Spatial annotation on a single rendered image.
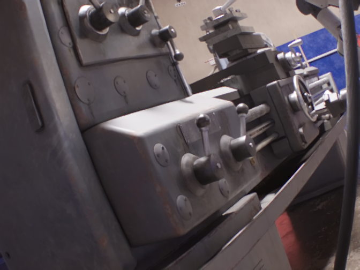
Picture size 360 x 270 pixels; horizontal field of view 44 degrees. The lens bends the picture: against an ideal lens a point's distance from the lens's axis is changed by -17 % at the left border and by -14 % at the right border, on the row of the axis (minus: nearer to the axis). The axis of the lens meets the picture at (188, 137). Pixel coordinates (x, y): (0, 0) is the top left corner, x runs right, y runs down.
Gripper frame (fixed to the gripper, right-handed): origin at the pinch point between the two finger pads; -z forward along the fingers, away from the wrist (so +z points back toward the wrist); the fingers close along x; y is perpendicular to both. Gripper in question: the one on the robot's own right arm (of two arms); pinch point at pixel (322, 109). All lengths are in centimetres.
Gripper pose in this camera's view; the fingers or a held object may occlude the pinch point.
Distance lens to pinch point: 196.0
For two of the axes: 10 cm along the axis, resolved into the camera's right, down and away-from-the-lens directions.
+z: 8.1, -3.4, -4.8
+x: -5.8, -5.0, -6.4
